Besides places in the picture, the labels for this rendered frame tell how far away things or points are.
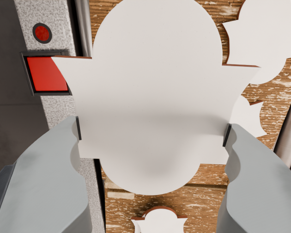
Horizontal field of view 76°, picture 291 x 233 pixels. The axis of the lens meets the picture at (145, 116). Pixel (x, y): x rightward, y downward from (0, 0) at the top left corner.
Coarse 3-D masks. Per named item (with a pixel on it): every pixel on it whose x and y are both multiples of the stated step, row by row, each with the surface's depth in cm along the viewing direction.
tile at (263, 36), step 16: (256, 0) 26; (272, 0) 26; (288, 0) 26; (240, 16) 27; (256, 16) 27; (272, 16) 27; (288, 16) 27; (240, 32) 28; (256, 32) 28; (272, 32) 28; (288, 32) 28; (240, 48) 29; (256, 48) 29; (272, 48) 29; (288, 48) 29; (256, 64) 30; (272, 64) 30; (256, 80) 31
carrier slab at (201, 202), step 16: (176, 192) 43; (192, 192) 43; (208, 192) 43; (224, 192) 43; (112, 208) 46; (128, 208) 46; (144, 208) 46; (176, 208) 45; (192, 208) 45; (208, 208) 45; (112, 224) 48; (128, 224) 48; (192, 224) 48; (208, 224) 48
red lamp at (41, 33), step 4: (36, 28) 31; (40, 28) 31; (44, 28) 31; (36, 32) 31; (40, 32) 31; (44, 32) 31; (36, 36) 31; (40, 36) 31; (44, 36) 31; (48, 36) 31; (44, 40) 31
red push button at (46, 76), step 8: (32, 56) 32; (40, 56) 31; (48, 56) 31; (32, 64) 32; (40, 64) 32; (48, 64) 32; (32, 72) 32; (40, 72) 32; (48, 72) 32; (56, 72) 32; (40, 80) 33; (48, 80) 33; (56, 80) 33; (64, 80) 33; (40, 88) 34; (48, 88) 34; (56, 88) 34; (64, 88) 34
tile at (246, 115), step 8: (240, 96) 32; (240, 104) 33; (248, 104) 33; (256, 104) 33; (232, 112) 33; (240, 112) 33; (248, 112) 33; (256, 112) 33; (232, 120) 34; (240, 120) 34; (248, 120) 34; (256, 120) 34; (248, 128) 35; (256, 128) 35; (256, 136) 35
